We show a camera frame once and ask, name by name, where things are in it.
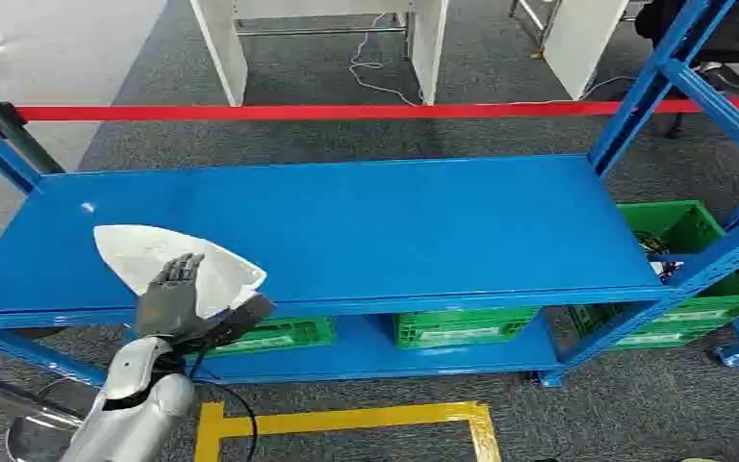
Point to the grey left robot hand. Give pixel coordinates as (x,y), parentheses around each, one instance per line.
(167,306)

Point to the white and dark clothes iron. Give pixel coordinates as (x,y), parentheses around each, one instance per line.
(153,255)

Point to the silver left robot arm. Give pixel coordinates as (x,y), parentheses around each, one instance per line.
(133,408)

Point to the small green plastic crate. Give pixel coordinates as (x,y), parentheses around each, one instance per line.
(280,335)

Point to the chrome stanchion base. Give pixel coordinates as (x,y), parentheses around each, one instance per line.
(35,440)

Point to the blue metal shelf rack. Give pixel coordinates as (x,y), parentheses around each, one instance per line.
(357,229)

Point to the yellow floor tape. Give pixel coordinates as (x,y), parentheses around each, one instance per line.
(344,421)

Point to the red barrier belt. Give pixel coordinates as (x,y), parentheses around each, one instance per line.
(318,112)

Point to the white desk side panel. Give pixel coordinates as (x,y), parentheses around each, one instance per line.
(583,44)

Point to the large green plastic crate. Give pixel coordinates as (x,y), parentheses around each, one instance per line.
(682,223)

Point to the black stanchion post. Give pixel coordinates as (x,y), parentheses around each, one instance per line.
(15,134)

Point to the white desk frame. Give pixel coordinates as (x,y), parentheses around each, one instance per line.
(226,44)

